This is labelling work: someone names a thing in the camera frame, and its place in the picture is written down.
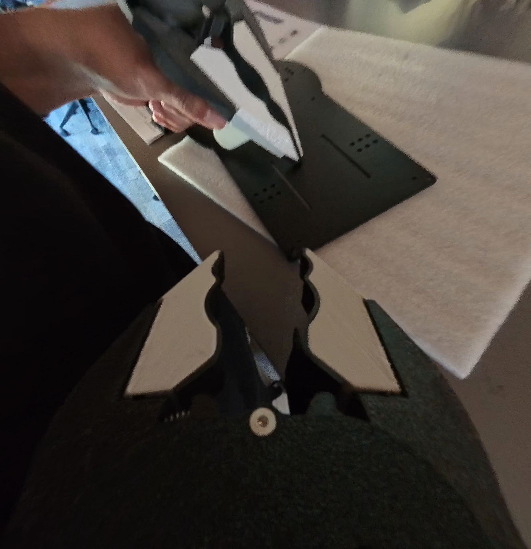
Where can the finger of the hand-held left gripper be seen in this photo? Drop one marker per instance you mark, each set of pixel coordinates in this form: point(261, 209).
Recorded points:
point(265, 73)
point(248, 116)

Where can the person's left hand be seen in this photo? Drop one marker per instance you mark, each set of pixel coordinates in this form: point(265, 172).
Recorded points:
point(141, 77)

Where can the white foam sheet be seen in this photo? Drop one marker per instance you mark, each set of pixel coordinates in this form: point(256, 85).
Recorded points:
point(441, 236)

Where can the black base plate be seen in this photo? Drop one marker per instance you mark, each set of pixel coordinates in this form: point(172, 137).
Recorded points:
point(334, 193)

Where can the instruction booklet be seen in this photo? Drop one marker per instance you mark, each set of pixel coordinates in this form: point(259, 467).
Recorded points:
point(287, 25)

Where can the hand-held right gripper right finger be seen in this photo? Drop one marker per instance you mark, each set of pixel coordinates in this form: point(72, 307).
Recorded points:
point(351, 343)

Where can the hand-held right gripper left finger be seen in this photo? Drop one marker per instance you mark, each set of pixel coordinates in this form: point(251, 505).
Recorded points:
point(175, 347)

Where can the person's left forearm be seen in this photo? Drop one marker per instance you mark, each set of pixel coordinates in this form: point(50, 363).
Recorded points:
point(42, 55)

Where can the person's black clothing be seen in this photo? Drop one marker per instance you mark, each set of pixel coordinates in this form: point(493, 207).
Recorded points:
point(55, 257)

